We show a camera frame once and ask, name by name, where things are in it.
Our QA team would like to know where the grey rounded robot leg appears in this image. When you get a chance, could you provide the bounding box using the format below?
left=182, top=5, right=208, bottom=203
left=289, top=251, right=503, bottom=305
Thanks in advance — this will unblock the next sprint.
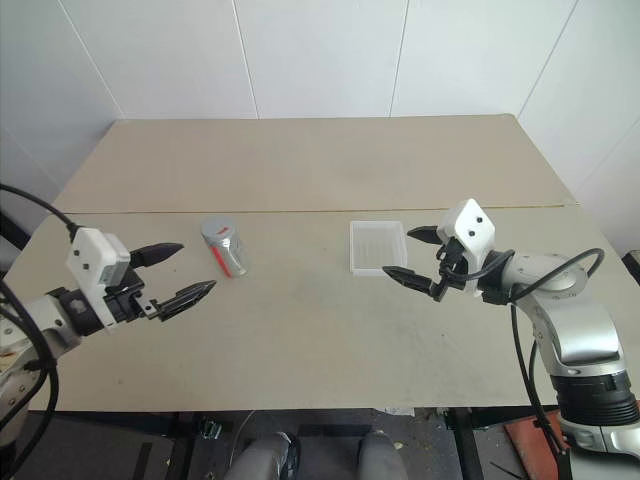
left=358, top=430, right=407, bottom=480
left=233, top=431, right=303, bottom=480

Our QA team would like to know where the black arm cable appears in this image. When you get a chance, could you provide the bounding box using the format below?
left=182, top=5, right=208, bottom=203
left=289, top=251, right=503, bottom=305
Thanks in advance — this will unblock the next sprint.
left=439, top=247, right=605, bottom=457
left=0, top=183, right=81, bottom=241

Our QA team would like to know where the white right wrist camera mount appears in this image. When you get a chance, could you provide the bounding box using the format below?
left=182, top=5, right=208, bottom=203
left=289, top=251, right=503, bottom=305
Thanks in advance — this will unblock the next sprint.
left=436, top=198, right=497, bottom=300

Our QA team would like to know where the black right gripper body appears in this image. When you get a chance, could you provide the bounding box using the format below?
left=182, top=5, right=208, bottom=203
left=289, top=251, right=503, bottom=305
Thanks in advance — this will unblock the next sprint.
left=432, top=237, right=474, bottom=304

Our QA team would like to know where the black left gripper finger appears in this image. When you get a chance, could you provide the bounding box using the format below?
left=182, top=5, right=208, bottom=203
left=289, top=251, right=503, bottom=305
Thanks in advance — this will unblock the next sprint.
left=129, top=242, right=186, bottom=268
left=158, top=280, right=218, bottom=322

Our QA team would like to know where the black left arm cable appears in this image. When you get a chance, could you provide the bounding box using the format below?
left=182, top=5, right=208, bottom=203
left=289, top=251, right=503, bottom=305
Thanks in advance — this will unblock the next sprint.
left=0, top=183, right=81, bottom=241

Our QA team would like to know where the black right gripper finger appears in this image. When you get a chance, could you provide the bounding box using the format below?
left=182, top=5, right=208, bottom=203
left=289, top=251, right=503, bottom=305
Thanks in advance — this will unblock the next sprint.
left=407, top=225, right=442, bottom=247
left=381, top=265, right=435, bottom=297

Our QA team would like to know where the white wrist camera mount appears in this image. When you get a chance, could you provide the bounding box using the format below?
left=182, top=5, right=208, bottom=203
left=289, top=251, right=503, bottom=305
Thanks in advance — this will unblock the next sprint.
left=436, top=198, right=497, bottom=300
left=66, top=227, right=132, bottom=335

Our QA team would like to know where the red floor object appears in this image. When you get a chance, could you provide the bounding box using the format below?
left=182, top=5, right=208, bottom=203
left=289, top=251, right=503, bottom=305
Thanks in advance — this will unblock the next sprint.
left=501, top=418, right=569, bottom=480

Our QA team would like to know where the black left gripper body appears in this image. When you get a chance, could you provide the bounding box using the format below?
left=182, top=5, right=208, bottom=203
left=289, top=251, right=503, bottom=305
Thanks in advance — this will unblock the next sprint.
left=103, top=269, right=164, bottom=324

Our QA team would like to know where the clear plastic tray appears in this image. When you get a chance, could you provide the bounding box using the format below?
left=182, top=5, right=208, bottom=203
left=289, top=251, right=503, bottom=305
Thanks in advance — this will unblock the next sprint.
left=348, top=220, right=410, bottom=278

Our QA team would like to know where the black table leg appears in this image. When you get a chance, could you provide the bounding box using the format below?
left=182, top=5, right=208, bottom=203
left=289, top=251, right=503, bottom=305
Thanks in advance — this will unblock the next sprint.
left=448, top=407, right=485, bottom=480

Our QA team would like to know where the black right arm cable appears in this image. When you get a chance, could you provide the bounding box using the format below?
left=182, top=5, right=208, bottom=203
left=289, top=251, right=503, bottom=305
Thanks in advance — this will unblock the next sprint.
left=439, top=247, right=605, bottom=457

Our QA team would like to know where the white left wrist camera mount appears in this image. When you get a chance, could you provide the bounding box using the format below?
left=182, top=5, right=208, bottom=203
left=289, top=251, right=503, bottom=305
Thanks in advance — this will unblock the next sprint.
left=66, top=227, right=132, bottom=335

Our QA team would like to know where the silver red can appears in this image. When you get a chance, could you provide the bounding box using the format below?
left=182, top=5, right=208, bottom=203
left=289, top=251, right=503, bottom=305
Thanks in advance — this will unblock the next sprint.
left=200, top=215, right=249, bottom=278

